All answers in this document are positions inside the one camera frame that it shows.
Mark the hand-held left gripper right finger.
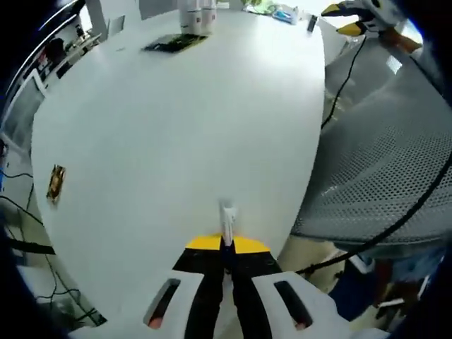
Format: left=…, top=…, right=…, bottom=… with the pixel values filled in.
left=230, top=234, right=349, bottom=339

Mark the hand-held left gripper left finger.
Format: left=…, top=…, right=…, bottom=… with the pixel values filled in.
left=105, top=234, right=225, bottom=339

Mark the small white skincare bottle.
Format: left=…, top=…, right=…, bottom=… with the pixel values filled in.
left=201, top=0, right=217, bottom=35
left=178, top=0, right=203, bottom=35

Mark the dark green packet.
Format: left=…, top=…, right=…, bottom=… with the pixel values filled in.
left=143, top=32, right=208, bottom=54

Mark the small gold packet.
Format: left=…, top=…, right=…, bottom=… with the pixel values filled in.
left=46, top=164, right=67, bottom=205

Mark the blue tissue pack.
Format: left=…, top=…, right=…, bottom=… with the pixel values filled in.
left=273, top=9, right=297, bottom=25

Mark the potted green plant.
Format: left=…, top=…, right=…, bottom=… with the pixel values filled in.
left=243, top=0, right=280, bottom=15

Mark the grey mesh office chair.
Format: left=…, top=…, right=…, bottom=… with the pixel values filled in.
left=289, top=35, right=452, bottom=248

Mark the white partition screen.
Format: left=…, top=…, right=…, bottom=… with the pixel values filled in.
left=5, top=69, right=49, bottom=138

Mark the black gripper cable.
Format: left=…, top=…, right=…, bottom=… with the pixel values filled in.
left=320, top=35, right=367, bottom=129
left=295, top=155, right=451, bottom=275

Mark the black floor cable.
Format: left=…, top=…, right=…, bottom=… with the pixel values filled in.
left=0, top=172, right=107, bottom=326

